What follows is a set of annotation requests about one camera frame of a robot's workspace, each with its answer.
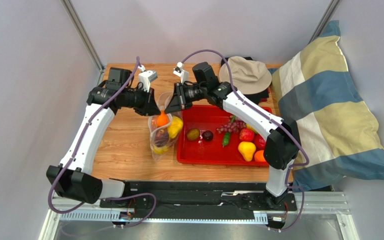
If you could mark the right aluminium frame post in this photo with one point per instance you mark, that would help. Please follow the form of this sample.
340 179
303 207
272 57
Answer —
325 19

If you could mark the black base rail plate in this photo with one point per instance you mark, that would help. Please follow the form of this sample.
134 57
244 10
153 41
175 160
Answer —
191 200

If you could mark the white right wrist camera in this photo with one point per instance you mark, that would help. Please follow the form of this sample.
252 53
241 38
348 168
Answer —
181 72

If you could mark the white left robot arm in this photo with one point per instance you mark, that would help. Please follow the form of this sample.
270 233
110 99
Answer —
72 178

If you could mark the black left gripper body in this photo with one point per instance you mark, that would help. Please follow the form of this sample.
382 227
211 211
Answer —
135 99

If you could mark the yellow banana bunch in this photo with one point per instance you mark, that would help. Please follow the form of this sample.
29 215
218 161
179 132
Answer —
159 150

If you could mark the small green pepper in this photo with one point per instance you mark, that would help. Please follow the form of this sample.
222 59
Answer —
226 139

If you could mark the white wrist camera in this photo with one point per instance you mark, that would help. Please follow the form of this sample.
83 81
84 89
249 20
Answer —
145 78
181 72

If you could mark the beige bucket hat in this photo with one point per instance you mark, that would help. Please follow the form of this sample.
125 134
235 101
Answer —
245 76

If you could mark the aluminium base frame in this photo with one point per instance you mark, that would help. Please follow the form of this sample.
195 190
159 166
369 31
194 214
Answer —
322 215

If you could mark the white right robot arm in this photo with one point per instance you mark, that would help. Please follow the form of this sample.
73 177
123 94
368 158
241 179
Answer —
281 135

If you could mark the brown kiwi fruit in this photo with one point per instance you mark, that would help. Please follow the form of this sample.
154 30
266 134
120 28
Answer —
193 134

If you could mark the clear dotted zip top bag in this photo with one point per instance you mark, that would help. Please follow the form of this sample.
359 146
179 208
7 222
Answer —
162 102

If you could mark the yellow pear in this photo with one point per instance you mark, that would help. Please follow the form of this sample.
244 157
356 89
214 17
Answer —
247 150

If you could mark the red apple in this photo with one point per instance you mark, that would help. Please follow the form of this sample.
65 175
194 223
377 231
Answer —
259 142

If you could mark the light purple grape bunch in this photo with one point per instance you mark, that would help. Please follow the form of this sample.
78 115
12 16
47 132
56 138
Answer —
231 127

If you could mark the yellow lemon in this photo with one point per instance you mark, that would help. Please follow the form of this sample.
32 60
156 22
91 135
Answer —
175 127

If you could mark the left aluminium frame post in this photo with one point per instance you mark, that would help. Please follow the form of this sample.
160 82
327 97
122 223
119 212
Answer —
76 21

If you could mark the aluminium frame post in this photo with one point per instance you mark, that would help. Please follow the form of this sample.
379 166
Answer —
325 19
76 21

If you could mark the yellow green mango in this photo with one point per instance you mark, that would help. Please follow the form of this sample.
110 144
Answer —
250 128

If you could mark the red plastic tray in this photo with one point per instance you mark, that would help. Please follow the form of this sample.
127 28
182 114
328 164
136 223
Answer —
201 152

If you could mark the dark purple plum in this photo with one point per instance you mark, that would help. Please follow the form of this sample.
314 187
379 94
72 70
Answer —
207 135

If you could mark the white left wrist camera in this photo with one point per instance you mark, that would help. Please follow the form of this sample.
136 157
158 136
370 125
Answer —
145 78

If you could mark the red strawberry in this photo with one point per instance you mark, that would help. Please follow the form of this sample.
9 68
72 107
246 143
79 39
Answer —
246 135

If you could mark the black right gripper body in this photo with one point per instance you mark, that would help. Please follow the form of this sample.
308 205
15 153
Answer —
179 97

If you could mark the orange fruit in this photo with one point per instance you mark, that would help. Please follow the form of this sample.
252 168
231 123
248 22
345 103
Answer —
162 120
259 156

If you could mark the small orange pumpkin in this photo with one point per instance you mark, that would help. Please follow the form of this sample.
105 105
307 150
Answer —
153 123

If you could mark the blue yellow striped pillow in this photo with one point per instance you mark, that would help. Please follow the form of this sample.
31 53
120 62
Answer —
338 132

